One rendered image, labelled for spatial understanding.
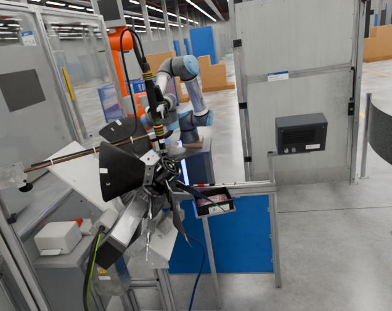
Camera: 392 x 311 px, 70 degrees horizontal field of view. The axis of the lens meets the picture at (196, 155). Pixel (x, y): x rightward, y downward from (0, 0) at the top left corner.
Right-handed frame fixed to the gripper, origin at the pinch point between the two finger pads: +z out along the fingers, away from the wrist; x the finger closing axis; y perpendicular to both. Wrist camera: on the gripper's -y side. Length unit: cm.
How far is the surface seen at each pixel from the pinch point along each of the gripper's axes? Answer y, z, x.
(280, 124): 23, -35, -59
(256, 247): 110, -40, -41
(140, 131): 10.7, -6.0, 10.2
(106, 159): 10.4, 30.2, 11.2
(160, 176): 27.4, 12.2, -1.6
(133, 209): 35.1, 25.5, 8.1
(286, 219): 145, -121, -72
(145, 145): 16.5, 0.1, 6.7
